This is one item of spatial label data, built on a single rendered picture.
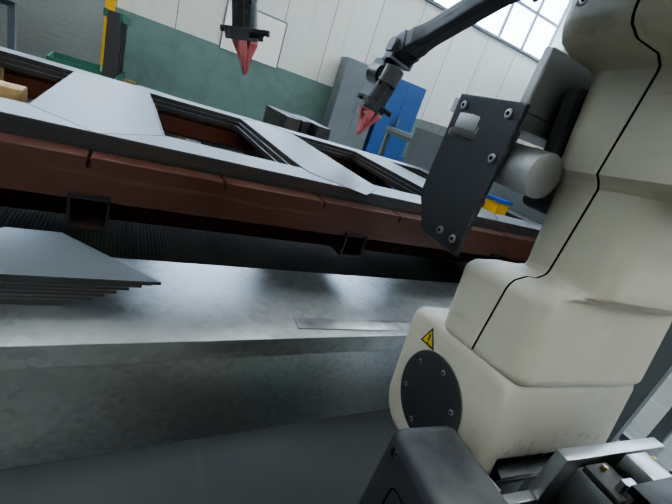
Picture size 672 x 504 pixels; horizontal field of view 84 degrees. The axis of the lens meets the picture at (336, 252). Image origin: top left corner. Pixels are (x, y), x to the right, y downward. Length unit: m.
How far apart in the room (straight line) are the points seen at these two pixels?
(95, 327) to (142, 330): 0.05
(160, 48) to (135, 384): 8.50
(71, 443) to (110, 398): 0.11
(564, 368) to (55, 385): 0.69
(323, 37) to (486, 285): 9.16
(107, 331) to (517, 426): 0.45
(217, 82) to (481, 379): 8.82
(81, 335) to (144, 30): 8.67
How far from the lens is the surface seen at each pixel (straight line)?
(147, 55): 9.05
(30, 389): 0.76
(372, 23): 9.88
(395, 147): 9.73
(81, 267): 0.55
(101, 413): 0.80
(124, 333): 0.50
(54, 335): 0.50
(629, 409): 1.34
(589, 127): 0.43
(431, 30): 1.12
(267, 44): 9.14
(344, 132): 9.10
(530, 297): 0.38
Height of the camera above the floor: 0.99
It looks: 20 degrees down
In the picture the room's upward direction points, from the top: 19 degrees clockwise
